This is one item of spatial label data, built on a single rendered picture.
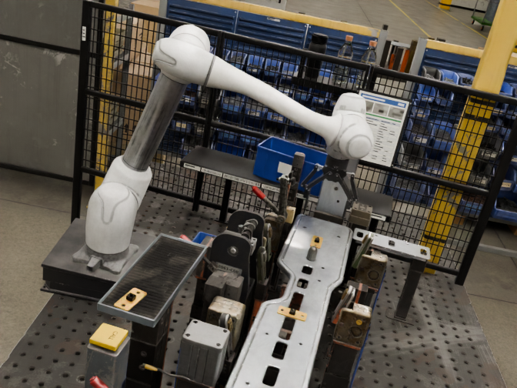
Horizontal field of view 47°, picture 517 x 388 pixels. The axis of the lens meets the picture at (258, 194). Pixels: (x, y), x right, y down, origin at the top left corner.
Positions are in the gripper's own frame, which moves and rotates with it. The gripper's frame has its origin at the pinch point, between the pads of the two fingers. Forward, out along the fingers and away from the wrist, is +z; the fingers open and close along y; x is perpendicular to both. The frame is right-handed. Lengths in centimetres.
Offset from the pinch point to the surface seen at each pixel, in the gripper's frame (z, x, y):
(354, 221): 12.4, 23.3, 11.3
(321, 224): 13.3, 15.0, -0.5
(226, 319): 3, -72, -14
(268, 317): 13, -52, -6
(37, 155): 86, 150, -205
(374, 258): 9.0, -8.1, 20.3
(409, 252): 13.3, 12.1, 33.4
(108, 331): -3, -95, -34
